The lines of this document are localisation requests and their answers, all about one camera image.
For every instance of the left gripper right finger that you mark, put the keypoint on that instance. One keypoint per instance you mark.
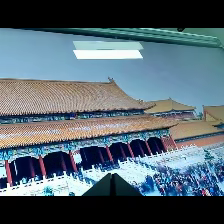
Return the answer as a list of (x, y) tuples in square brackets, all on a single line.
[(122, 188)]

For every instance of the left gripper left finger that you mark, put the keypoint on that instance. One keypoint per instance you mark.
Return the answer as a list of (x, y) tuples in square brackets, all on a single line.
[(102, 188)]

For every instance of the silver frame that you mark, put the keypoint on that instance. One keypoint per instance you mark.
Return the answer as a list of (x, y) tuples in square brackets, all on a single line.
[(140, 34)]

